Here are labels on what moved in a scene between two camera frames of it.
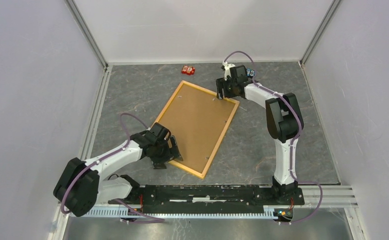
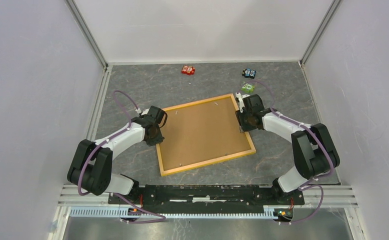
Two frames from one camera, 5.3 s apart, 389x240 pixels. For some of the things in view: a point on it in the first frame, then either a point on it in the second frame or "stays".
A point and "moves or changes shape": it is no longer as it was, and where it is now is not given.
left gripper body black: x=162 y=152 -> x=158 y=138
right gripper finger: x=220 y=84 -> x=243 y=120
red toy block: x=187 y=70 stays
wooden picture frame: x=182 y=165 moves or changes shape
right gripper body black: x=229 y=85 -> x=249 y=114
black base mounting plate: x=207 y=198 stays
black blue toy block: x=250 y=73 stays
